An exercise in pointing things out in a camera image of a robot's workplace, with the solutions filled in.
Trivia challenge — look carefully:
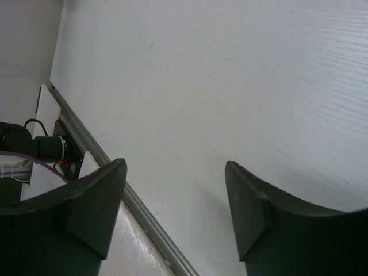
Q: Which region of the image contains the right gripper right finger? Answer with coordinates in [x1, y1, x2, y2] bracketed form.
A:
[225, 160, 343, 262]

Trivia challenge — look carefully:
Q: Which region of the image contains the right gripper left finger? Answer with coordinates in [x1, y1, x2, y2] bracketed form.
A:
[11, 158, 128, 260]

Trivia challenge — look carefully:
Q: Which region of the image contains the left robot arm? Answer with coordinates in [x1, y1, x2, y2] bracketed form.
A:
[1, 118, 71, 208]

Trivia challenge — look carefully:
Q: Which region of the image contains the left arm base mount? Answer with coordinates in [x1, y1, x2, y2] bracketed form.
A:
[53, 119, 84, 181]

